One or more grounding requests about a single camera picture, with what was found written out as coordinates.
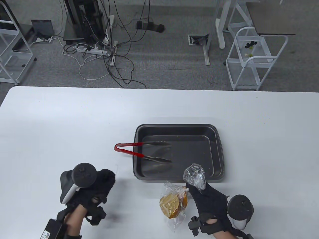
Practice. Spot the small green white object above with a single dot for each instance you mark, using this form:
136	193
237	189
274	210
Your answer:
250	55

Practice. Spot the yellow lacy cookie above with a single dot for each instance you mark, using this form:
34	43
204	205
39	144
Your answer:
169	204

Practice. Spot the floor outlet box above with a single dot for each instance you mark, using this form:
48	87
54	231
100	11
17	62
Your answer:
198	39

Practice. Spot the white desk frame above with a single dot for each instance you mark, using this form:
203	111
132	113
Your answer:
220	29

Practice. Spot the small black object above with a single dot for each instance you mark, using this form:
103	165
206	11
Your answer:
250	44

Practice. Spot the black equipment stand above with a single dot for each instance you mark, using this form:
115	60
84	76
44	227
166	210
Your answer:
82	22

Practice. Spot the white metal floor rail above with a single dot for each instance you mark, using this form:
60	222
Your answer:
113	39

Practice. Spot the white power strip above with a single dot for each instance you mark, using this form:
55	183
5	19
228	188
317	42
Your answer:
94	51

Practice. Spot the black wrist sensor box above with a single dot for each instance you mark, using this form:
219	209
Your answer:
244	234
51	230

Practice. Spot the brown desk board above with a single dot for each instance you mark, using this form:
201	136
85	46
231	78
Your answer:
271	20

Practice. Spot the clear plastic bakery bag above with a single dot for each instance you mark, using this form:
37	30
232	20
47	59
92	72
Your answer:
195	175

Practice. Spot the black metal baking tray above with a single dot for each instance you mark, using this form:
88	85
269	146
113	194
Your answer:
194	154

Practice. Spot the white metal rack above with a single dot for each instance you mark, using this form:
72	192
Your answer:
25	39

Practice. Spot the person's left hand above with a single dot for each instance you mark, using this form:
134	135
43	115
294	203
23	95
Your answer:
103	184

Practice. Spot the person's right hand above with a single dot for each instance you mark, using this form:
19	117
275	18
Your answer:
211	204

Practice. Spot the person's right forearm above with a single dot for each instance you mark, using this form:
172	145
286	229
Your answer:
224	235

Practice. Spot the person's left forearm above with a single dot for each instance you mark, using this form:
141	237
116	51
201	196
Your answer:
74	220

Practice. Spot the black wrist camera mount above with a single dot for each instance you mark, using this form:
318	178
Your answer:
194	225
97	216

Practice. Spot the black power adapter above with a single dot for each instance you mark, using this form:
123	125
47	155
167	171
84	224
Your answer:
149	26

